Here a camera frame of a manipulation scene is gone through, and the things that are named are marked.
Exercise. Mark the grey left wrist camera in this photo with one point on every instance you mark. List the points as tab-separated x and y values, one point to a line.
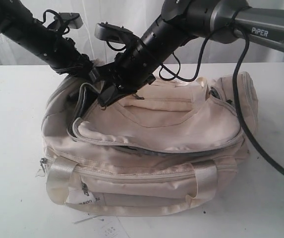
67	19

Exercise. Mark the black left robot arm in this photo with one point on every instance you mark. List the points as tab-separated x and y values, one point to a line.
45	38

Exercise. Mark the white paper hang tag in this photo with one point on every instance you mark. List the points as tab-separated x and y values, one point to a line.
85	197

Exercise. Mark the cream fabric duffel bag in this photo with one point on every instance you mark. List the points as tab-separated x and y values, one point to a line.
170	148

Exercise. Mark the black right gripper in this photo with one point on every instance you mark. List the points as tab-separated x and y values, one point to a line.
129	72

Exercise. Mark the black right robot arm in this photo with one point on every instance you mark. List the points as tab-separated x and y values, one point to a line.
180	21

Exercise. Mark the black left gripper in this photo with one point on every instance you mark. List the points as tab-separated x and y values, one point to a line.
68	60

